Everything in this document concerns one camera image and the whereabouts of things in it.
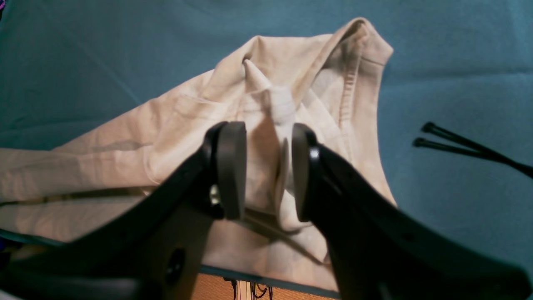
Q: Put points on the beige T-shirt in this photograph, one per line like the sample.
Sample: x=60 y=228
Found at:
x=250 y=125

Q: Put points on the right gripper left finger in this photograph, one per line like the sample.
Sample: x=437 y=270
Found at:
x=153 y=251

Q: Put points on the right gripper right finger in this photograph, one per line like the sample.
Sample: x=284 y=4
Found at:
x=378 y=252

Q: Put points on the blue table cloth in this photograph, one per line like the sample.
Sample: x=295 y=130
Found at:
x=138 y=78

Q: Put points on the black cable tie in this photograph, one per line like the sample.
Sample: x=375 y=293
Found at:
x=421 y=142
x=432 y=128

